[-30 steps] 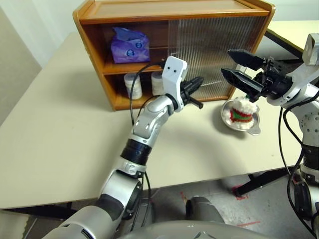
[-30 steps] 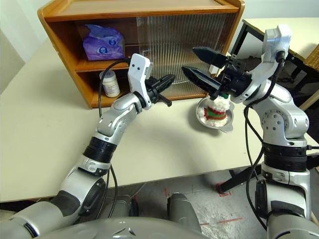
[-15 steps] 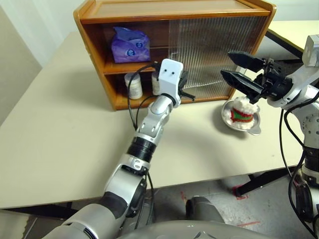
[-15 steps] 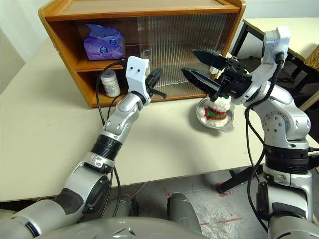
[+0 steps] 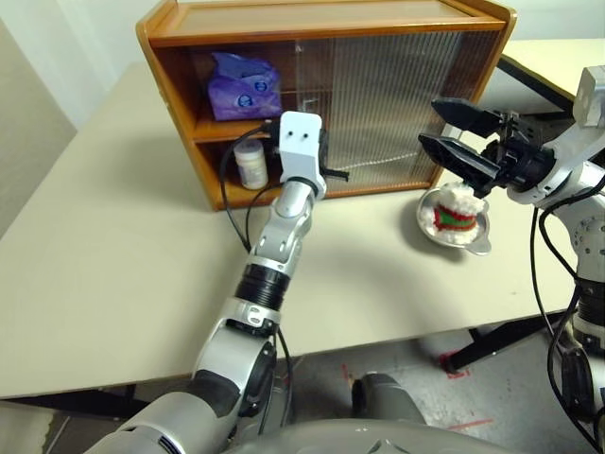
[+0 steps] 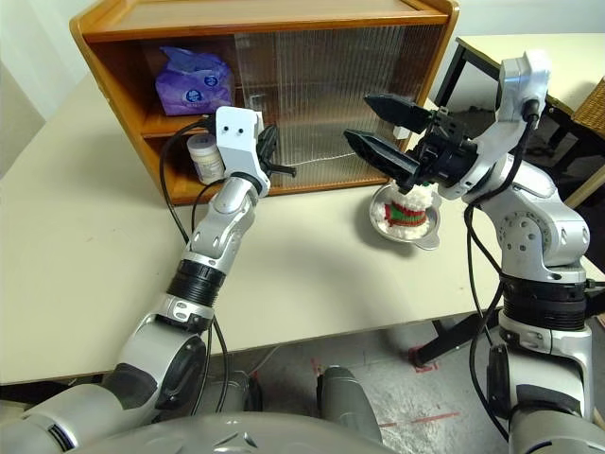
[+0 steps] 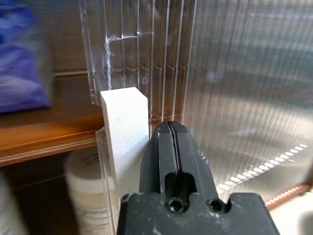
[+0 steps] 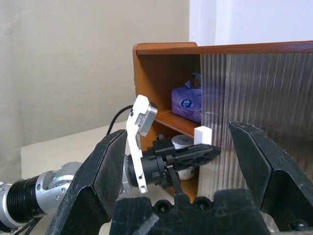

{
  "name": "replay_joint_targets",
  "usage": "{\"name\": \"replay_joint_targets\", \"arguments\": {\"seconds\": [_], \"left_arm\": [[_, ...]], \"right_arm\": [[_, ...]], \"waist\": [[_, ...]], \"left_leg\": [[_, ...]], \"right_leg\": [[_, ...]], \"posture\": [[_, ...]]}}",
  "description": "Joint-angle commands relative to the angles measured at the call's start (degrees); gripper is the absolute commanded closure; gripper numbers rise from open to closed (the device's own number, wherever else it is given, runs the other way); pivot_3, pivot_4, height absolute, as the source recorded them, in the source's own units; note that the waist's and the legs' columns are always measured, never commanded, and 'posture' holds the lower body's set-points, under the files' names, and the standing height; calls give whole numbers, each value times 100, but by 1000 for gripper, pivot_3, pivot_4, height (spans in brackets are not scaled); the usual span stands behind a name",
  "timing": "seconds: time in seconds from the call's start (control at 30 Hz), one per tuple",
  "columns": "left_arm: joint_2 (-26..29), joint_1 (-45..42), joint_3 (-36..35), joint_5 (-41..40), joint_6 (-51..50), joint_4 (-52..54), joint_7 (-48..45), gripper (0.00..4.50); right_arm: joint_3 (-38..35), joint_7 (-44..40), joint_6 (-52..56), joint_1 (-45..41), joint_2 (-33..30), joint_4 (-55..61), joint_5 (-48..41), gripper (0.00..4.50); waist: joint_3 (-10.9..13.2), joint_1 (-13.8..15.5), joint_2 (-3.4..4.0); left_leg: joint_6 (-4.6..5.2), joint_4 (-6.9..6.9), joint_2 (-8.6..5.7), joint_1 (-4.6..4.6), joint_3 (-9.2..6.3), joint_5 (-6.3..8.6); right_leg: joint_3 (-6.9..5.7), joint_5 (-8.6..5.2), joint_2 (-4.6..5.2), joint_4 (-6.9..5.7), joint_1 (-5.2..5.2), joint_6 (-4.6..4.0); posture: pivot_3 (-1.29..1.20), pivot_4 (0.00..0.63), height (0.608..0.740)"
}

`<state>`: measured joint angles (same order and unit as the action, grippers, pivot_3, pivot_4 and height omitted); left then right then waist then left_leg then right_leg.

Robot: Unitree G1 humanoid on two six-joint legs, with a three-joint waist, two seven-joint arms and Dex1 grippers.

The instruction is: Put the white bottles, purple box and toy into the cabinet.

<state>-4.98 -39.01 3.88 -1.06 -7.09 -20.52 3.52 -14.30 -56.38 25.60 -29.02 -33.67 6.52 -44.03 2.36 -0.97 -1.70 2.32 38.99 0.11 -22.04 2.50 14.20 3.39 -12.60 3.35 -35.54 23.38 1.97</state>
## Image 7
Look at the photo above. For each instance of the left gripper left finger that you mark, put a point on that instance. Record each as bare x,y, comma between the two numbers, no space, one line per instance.
154,156

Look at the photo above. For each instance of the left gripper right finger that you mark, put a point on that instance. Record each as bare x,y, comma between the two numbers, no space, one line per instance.
193,159

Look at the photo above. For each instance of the white bottle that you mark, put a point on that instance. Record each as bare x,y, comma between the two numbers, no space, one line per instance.
85,183

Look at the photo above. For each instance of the purple tissue box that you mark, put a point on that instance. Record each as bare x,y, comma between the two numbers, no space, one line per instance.
22,73

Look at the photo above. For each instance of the brown wooden cabinet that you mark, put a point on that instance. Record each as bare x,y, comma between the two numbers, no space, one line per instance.
36,139

